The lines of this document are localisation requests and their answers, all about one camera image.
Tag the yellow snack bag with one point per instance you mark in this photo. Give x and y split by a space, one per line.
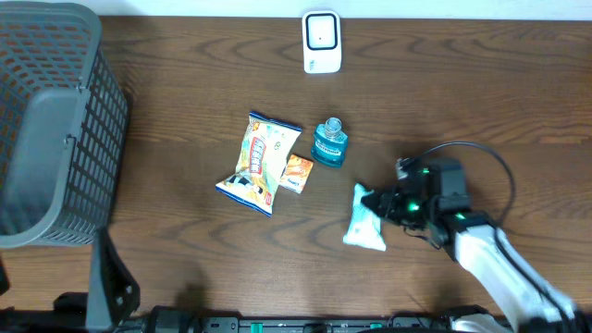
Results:
264 154

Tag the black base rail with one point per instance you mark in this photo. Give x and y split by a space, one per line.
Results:
460 319

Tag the small orange candy box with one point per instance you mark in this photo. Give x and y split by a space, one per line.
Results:
296 173

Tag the teal mouthwash bottle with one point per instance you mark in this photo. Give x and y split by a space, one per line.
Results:
330 143

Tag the pale green wipes pack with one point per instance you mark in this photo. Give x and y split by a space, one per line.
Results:
365 226

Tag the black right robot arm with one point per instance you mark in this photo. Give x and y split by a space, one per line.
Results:
473 240

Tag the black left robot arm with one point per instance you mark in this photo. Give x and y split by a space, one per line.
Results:
108 305

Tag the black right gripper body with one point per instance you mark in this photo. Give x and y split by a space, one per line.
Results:
410 210

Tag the white barcode scanner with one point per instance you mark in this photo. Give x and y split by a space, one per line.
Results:
321 42

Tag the grey plastic mesh basket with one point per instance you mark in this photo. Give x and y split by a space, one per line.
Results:
63 125

